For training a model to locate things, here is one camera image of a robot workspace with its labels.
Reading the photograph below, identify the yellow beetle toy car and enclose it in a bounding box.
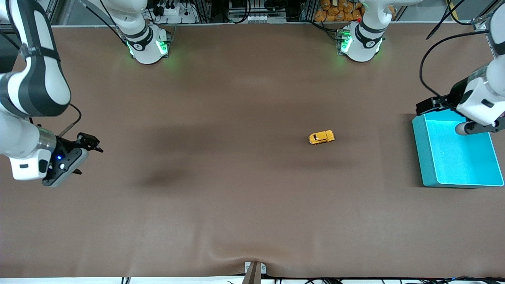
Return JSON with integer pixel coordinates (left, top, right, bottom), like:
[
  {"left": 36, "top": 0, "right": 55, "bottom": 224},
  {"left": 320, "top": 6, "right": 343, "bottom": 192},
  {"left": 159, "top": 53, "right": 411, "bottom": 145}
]
[{"left": 308, "top": 130, "right": 336, "bottom": 145}]

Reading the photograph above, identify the teal plastic storage bin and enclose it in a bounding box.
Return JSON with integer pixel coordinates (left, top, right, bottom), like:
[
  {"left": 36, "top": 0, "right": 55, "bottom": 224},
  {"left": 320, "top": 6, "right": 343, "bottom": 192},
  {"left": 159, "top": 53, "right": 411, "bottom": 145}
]
[{"left": 412, "top": 108, "right": 505, "bottom": 188}]

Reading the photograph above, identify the orange-brown lumpy items bag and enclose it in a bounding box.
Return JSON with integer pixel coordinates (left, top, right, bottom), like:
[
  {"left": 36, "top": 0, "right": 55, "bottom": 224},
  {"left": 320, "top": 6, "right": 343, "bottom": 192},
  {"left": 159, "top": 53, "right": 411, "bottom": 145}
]
[{"left": 314, "top": 0, "right": 363, "bottom": 22}]

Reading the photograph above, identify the brown table mat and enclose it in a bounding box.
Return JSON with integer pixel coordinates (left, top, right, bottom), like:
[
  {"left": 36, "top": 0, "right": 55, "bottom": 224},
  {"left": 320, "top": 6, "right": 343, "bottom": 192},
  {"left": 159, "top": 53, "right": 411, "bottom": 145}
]
[{"left": 0, "top": 22, "right": 505, "bottom": 279}]

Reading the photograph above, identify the white power strip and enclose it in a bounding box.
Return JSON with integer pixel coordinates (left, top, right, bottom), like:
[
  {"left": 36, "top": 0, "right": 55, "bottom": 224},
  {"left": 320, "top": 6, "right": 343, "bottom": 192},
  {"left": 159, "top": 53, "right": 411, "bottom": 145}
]
[{"left": 156, "top": 3, "right": 199, "bottom": 24}]

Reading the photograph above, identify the aluminium frame profile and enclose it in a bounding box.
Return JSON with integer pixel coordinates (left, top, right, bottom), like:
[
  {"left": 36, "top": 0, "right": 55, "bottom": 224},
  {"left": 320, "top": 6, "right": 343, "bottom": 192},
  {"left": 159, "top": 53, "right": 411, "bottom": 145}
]
[{"left": 471, "top": 8, "right": 505, "bottom": 56}]

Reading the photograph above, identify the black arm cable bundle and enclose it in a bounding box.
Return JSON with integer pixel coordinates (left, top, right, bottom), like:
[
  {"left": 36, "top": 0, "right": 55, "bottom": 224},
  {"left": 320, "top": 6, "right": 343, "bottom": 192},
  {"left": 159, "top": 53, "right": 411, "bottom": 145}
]
[{"left": 80, "top": 0, "right": 127, "bottom": 42}]

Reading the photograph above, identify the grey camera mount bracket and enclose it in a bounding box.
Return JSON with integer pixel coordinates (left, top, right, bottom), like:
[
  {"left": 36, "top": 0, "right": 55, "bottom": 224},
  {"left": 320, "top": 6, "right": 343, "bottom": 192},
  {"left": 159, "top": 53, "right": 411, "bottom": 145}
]
[{"left": 244, "top": 261, "right": 267, "bottom": 284}]

